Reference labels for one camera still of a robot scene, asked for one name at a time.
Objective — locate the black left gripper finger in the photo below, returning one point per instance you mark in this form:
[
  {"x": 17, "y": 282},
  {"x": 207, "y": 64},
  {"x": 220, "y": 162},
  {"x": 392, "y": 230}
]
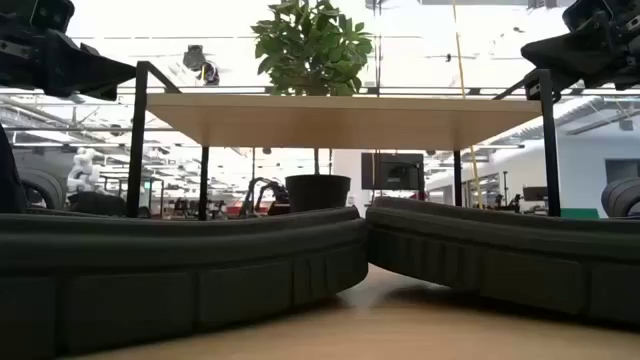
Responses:
[{"x": 85, "y": 70}]

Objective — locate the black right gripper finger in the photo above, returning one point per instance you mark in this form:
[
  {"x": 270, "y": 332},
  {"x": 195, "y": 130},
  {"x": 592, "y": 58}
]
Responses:
[{"x": 565, "y": 55}]

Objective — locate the black slide sandal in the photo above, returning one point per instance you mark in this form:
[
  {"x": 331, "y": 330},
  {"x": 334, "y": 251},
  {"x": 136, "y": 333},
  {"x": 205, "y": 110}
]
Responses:
[
  {"x": 150, "y": 260},
  {"x": 500, "y": 250}
]

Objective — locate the black background robot arm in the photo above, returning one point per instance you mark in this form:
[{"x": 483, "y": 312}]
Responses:
[{"x": 275, "y": 192}]

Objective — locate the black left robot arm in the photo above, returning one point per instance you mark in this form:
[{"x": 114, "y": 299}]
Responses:
[{"x": 10, "y": 185}]

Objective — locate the white robot figure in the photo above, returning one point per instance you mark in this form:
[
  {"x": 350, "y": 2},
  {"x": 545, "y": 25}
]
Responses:
[{"x": 82, "y": 170}]

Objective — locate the grey rounded machine housing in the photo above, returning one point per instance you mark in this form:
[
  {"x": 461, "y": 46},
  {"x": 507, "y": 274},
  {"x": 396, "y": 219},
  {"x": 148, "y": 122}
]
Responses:
[{"x": 45, "y": 165}]

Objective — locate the black hanging device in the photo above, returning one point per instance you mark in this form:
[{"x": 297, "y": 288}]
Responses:
[{"x": 195, "y": 57}]

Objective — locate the small dark monitor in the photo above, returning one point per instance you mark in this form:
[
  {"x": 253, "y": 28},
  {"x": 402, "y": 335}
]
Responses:
[{"x": 535, "y": 193}]

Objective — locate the dark ribbed round object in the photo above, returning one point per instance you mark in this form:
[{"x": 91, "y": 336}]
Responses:
[{"x": 625, "y": 197}]

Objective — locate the green panel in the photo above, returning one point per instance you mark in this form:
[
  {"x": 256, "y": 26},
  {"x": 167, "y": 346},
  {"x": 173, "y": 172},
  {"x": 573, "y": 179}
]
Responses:
[{"x": 580, "y": 213}]

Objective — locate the green leafy plant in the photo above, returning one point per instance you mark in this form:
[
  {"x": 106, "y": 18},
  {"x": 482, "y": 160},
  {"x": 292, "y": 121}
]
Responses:
[{"x": 310, "y": 50}]

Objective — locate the black plant pot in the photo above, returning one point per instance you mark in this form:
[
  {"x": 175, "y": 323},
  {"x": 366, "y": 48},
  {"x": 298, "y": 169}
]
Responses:
[{"x": 317, "y": 192}]

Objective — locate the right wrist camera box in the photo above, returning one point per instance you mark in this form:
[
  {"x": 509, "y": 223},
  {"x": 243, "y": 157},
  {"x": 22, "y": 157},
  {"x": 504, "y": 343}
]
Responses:
[{"x": 590, "y": 12}]

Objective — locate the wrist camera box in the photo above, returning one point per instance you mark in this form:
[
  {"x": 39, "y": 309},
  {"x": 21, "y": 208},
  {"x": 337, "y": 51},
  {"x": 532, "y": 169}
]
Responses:
[
  {"x": 590, "y": 12},
  {"x": 52, "y": 12}
]

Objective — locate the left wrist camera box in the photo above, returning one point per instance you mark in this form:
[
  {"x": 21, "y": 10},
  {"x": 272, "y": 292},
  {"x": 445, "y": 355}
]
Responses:
[{"x": 52, "y": 12}]

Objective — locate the black wall monitor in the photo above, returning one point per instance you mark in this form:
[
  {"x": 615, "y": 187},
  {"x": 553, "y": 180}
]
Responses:
[{"x": 392, "y": 172}]

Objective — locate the wooden shelf with black frame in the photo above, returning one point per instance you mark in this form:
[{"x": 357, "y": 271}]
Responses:
[{"x": 340, "y": 122}]

